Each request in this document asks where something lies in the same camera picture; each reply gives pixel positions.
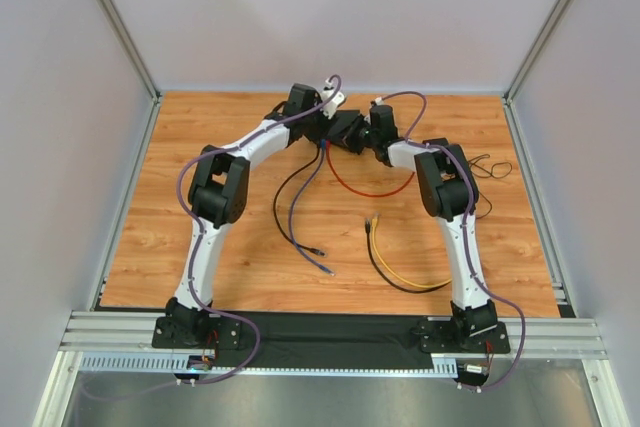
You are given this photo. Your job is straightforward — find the red ethernet cable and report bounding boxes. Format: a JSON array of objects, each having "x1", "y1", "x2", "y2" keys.
[{"x1": 327, "y1": 144, "x2": 416, "y2": 197}]

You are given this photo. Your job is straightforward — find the black network switch box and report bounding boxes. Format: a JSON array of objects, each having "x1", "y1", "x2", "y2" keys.
[{"x1": 325, "y1": 110, "x2": 363, "y2": 147}]

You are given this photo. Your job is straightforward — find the yellow ethernet cable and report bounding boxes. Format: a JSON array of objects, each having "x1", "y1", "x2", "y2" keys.
[{"x1": 371, "y1": 213, "x2": 453, "y2": 291}]

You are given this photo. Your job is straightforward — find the black short ethernet cable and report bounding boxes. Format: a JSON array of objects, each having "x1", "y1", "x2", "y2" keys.
[{"x1": 364, "y1": 217, "x2": 453, "y2": 294}]

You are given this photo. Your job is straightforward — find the black long ethernet cable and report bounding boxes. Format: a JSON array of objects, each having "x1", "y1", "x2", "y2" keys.
[{"x1": 272, "y1": 146, "x2": 326, "y2": 256}]

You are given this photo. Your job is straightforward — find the black power adapter with cord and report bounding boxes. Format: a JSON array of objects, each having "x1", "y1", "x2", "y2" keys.
[{"x1": 467, "y1": 152, "x2": 514, "y2": 220}]

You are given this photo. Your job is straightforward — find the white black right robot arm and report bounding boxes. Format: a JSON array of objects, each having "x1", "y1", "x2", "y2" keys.
[{"x1": 328, "y1": 105, "x2": 496, "y2": 337}]

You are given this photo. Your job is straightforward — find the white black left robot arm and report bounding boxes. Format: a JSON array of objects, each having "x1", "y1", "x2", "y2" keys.
[{"x1": 152, "y1": 75, "x2": 346, "y2": 348}]

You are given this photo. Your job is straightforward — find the black cloth strip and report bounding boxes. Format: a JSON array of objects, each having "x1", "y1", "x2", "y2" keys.
[{"x1": 242, "y1": 312, "x2": 433, "y2": 370}]

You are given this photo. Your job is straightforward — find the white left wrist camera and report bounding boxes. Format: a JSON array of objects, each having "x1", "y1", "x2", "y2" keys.
[{"x1": 320, "y1": 74, "x2": 346, "y2": 120}]

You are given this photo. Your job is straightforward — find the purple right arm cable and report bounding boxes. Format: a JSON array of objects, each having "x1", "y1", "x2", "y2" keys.
[{"x1": 374, "y1": 90, "x2": 526, "y2": 393}]

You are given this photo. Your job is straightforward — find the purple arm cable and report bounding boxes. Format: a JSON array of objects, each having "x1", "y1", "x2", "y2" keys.
[
  {"x1": 374, "y1": 90, "x2": 526, "y2": 393},
  {"x1": 79, "y1": 74, "x2": 344, "y2": 401}
]

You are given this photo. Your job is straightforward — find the blue ethernet cable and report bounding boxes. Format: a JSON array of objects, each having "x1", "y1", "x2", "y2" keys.
[{"x1": 288, "y1": 139, "x2": 336, "y2": 277}]

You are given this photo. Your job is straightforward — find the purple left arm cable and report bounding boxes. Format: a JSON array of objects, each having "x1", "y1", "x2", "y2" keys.
[{"x1": 79, "y1": 74, "x2": 344, "y2": 401}]

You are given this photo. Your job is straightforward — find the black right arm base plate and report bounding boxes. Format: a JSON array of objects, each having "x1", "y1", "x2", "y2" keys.
[{"x1": 410, "y1": 317, "x2": 511, "y2": 354}]

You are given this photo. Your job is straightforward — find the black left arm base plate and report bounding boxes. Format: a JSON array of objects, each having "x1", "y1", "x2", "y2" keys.
[{"x1": 151, "y1": 312, "x2": 242, "y2": 350}]

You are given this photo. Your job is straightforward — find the aluminium right frame post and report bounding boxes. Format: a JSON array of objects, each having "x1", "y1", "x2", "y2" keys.
[{"x1": 503, "y1": 0, "x2": 573, "y2": 105}]

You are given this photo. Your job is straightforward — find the aluminium frame post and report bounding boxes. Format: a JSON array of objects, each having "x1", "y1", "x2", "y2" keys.
[
  {"x1": 503, "y1": 0, "x2": 573, "y2": 105},
  {"x1": 96, "y1": 0, "x2": 161, "y2": 100}
]

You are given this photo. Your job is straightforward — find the aluminium left frame post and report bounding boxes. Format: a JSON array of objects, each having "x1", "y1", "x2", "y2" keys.
[{"x1": 96, "y1": 0, "x2": 161, "y2": 100}]

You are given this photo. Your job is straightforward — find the aluminium front frame rail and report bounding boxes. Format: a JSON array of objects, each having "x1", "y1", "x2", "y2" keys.
[{"x1": 59, "y1": 311, "x2": 608, "y2": 360}]

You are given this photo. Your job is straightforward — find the grey slotted cable duct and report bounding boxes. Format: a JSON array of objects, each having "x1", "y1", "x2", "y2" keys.
[{"x1": 79, "y1": 352, "x2": 458, "y2": 378}]

